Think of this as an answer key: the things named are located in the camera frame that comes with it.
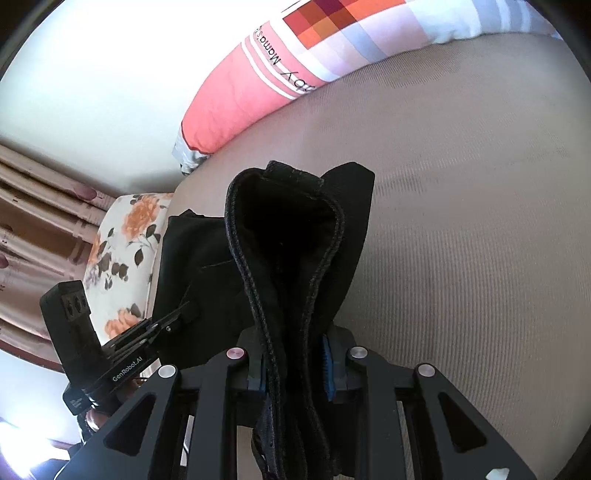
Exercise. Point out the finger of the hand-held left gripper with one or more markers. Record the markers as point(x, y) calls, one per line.
point(178, 311)
point(138, 337)

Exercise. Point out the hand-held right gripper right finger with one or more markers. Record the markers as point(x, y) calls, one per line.
point(328, 369)

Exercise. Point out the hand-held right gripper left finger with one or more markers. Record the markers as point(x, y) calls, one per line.
point(254, 369)

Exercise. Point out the black pants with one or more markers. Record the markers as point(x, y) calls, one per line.
point(286, 258)

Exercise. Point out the person's left hand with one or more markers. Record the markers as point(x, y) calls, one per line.
point(96, 419)

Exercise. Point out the floral pillow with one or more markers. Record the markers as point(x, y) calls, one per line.
point(124, 240)

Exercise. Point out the beige patterned curtain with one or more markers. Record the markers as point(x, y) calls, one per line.
point(37, 240)

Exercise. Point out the beige woven bed mat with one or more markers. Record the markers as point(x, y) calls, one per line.
point(461, 230)

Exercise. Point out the pink and white pillow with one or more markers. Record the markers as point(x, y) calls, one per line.
point(231, 101)

